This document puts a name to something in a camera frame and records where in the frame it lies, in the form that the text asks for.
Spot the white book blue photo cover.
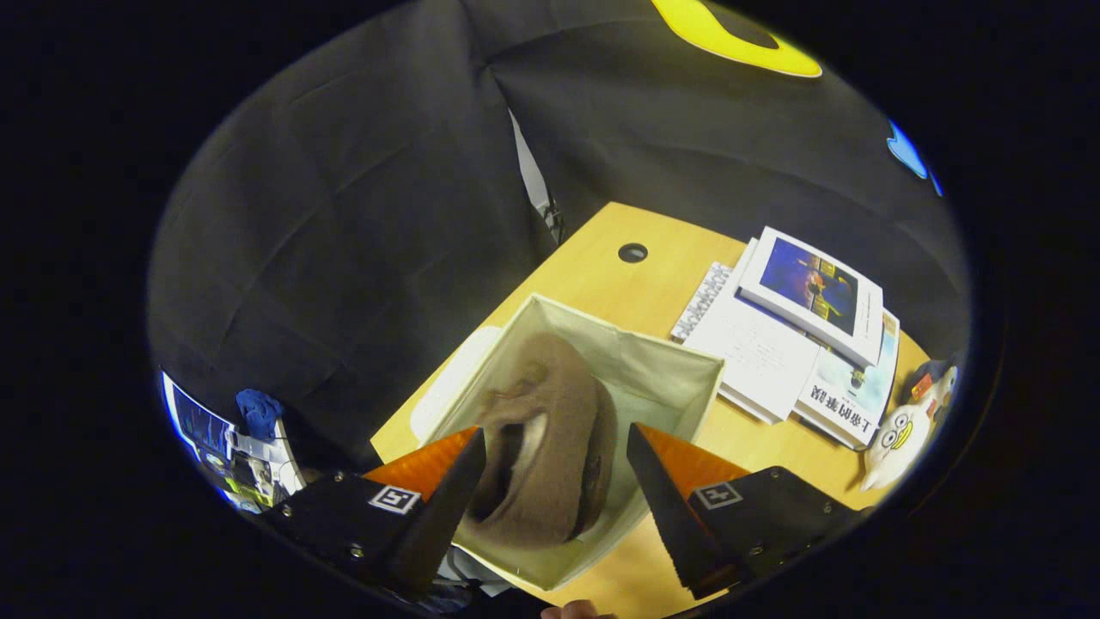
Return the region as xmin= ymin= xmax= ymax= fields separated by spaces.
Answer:
xmin=737 ymin=226 xmax=886 ymax=369

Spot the white seal plush toy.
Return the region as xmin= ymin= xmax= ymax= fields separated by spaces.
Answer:
xmin=862 ymin=365 xmax=959 ymax=493

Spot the white book text cover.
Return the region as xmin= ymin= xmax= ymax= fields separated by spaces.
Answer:
xmin=670 ymin=239 xmax=822 ymax=425

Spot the green fabric storage box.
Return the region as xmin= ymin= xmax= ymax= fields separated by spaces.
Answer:
xmin=411 ymin=292 xmax=727 ymax=592

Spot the brown fuzzy shoe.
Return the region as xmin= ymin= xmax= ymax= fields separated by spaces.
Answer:
xmin=464 ymin=333 xmax=620 ymax=549

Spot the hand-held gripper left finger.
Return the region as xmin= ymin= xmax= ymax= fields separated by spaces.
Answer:
xmin=262 ymin=427 xmax=488 ymax=603

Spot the navy penguin plush toy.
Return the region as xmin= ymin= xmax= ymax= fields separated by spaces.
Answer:
xmin=901 ymin=359 xmax=953 ymax=403

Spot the blue cloth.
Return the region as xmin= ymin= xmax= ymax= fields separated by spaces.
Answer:
xmin=236 ymin=389 xmax=284 ymax=441

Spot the computer monitor screen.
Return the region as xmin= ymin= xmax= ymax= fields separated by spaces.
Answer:
xmin=162 ymin=371 xmax=237 ymax=469

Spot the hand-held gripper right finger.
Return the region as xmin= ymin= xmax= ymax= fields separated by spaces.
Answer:
xmin=626 ymin=421 xmax=860 ymax=601

